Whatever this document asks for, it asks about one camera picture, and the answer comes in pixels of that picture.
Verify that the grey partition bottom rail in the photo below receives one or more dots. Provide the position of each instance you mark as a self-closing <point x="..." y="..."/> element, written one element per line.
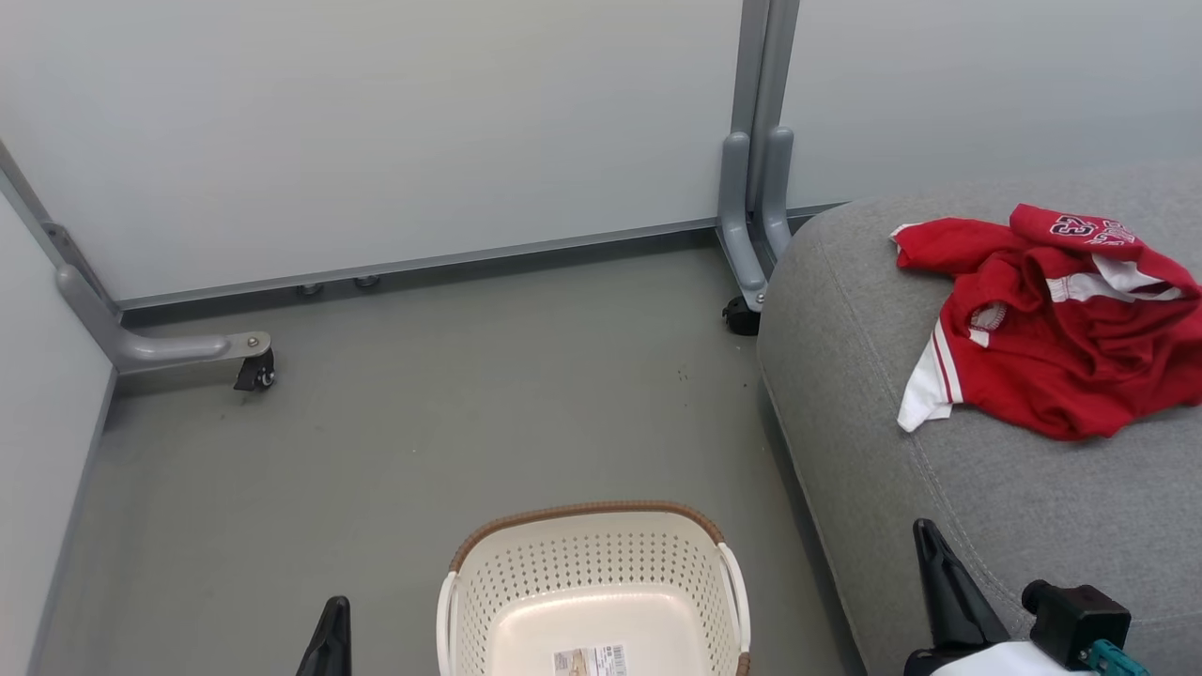
<point x="470" y="255"/>

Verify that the red and white jersey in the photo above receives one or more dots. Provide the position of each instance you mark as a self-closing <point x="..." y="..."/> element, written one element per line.
<point x="1061" y="357"/>

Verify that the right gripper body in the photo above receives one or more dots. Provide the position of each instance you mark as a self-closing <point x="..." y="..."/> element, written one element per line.
<point x="1014" y="663"/>

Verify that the grey partition post with foot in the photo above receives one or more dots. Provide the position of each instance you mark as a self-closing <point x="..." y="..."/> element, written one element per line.
<point x="751" y="188"/>

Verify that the white perforated laundry basket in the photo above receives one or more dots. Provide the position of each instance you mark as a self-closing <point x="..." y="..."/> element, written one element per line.
<point x="601" y="573"/>

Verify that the black caster wheel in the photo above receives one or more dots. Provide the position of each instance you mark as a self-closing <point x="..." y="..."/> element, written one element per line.
<point x="742" y="317"/>
<point x="255" y="374"/>

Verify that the paper label sticker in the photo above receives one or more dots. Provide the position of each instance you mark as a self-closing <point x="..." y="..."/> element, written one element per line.
<point x="590" y="661"/>

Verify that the small grey levelling foot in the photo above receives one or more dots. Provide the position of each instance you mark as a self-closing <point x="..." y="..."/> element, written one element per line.
<point x="366" y="281"/>

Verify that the grey fabric sofa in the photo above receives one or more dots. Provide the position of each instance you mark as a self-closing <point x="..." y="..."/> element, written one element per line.
<point x="873" y="394"/>

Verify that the grey partition foot bracket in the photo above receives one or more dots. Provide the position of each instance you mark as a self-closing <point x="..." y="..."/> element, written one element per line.
<point x="141" y="349"/>

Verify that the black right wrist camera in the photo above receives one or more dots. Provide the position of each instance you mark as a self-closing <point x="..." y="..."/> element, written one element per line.
<point x="1075" y="620"/>

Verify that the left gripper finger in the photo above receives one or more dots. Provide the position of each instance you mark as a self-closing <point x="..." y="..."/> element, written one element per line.
<point x="331" y="643"/>

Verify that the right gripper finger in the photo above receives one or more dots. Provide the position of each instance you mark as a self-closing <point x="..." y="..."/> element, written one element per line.
<point x="953" y="601"/>

